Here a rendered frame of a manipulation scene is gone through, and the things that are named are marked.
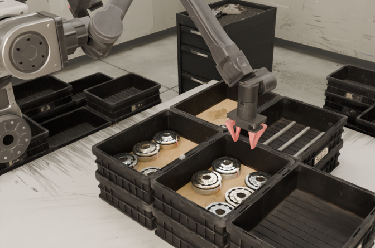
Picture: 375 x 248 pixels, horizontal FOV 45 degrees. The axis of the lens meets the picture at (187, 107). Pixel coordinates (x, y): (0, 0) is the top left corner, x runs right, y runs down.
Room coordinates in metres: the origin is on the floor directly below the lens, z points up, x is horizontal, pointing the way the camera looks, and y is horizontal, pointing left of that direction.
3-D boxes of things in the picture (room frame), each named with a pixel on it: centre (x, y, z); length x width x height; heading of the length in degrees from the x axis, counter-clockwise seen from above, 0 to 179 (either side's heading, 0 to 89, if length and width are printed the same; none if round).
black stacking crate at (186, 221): (1.21, -0.12, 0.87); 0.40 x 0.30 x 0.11; 138
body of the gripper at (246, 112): (1.16, -0.17, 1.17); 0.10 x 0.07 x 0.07; 47
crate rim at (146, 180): (1.41, 0.11, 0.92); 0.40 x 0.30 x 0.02; 138
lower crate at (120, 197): (1.41, 0.11, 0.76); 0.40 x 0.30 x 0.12; 138
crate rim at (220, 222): (1.21, -0.12, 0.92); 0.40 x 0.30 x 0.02; 138
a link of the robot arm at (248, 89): (1.16, -0.18, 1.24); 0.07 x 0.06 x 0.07; 133
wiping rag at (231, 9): (3.35, -0.35, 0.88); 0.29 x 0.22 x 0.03; 135
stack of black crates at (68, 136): (2.31, 0.69, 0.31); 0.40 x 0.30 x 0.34; 135
